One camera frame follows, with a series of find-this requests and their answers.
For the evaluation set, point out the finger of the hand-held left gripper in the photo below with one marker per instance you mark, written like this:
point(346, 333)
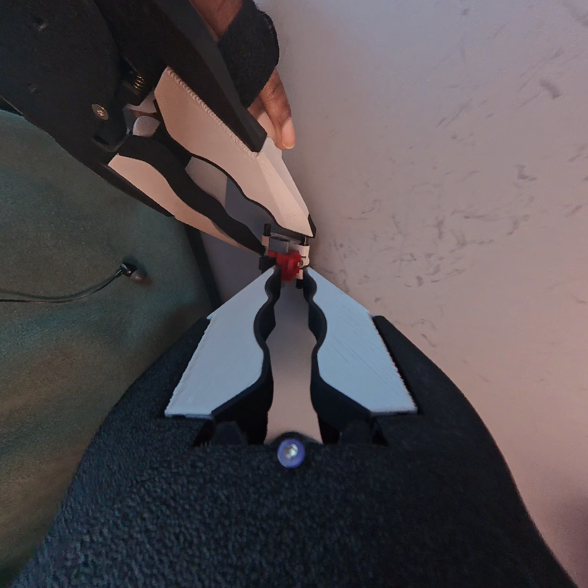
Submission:
point(230, 147)
point(170, 193)

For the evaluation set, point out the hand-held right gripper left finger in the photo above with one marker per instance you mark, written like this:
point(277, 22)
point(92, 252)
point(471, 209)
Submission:
point(220, 363)

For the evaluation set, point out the red toy brick piece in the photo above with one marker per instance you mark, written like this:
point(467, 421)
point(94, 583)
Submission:
point(287, 265)

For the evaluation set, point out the person's left hand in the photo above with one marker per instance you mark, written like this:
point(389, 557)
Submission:
point(278, 115)

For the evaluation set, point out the green sweatshirt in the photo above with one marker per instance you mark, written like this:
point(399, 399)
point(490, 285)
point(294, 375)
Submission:
point(83, 322)

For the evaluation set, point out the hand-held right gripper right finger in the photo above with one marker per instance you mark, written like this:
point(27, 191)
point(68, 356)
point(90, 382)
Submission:
point(363, 363)

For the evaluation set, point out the grey desk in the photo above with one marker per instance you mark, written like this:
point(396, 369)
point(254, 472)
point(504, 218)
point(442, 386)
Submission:
point(441, 184)

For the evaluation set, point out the white toy brick piece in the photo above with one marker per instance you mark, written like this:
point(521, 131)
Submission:
point(287, 243)

